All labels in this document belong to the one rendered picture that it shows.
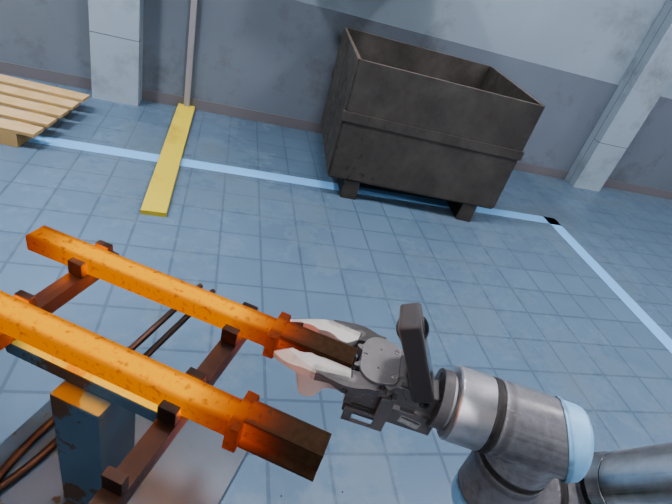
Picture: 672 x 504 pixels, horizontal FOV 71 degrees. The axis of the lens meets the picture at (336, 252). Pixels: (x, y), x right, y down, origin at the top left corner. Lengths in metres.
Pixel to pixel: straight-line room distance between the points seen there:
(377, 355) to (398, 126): 2.36
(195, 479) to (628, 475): 0.55
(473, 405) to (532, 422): 0.07
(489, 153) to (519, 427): 2.59
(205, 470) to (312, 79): 3.32
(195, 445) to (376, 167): 2.37
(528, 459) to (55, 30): 3.76
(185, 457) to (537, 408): 0.49
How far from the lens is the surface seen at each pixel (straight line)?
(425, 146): 2.94
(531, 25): 4.25
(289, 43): 3.73
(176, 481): 0.76
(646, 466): 0.67
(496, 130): 3.04
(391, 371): 0.56
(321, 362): 0.55
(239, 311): 0.58
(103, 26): 3.67
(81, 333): 0.55
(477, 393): 0.57
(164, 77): 3.84
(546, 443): 0.61
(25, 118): 3.19
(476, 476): 0.68
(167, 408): 0.49
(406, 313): 0.52
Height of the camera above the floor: 1.36
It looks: 33 degrees down
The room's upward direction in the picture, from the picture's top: 17 degrees clockwise
